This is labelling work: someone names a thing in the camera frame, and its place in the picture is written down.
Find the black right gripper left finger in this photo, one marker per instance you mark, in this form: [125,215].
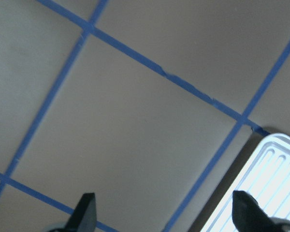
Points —
[84,216]

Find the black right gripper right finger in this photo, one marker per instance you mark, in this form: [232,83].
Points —
[247,216]

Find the silver ribbed metal tray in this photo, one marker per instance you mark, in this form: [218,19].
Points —
[265,176]

